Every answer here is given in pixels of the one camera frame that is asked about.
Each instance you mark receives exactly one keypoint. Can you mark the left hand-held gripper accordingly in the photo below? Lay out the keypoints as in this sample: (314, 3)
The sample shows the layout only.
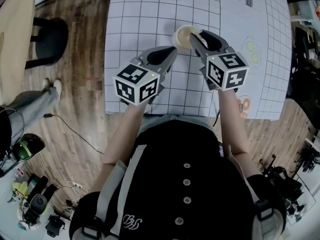
(136, 84)

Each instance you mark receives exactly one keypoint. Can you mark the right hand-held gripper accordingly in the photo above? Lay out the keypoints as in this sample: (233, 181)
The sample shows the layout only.
(225, 71)

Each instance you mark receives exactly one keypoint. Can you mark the cream ceramic mug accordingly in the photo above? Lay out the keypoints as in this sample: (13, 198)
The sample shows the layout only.
(182, 37)

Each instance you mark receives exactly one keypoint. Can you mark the person's right forearm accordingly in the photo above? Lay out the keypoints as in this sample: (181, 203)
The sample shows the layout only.
(230, 119)

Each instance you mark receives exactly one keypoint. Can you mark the person's left forearm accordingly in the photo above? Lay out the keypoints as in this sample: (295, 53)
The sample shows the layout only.
(122, 134)

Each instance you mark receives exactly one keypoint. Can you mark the white grid tablecloth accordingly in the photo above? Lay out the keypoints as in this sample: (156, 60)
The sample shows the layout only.
(150, 21)

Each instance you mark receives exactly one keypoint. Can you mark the person's grey trousers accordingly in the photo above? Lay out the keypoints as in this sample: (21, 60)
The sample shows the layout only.
(155, 124)

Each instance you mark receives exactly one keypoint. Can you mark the round wooden table black base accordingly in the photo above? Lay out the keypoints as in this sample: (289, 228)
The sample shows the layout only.
(15, 34)

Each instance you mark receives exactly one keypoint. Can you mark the person's black buttoned jacket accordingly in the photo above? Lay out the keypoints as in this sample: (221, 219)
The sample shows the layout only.
(207, 196)

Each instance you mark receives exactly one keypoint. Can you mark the white power strip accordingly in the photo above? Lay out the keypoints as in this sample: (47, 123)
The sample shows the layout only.
(75, 184)

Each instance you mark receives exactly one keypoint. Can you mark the black and green helmet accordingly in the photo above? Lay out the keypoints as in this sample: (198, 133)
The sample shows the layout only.
(30, 146)

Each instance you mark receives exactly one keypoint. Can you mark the white desk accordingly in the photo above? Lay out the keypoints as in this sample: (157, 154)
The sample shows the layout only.
(6, 224)

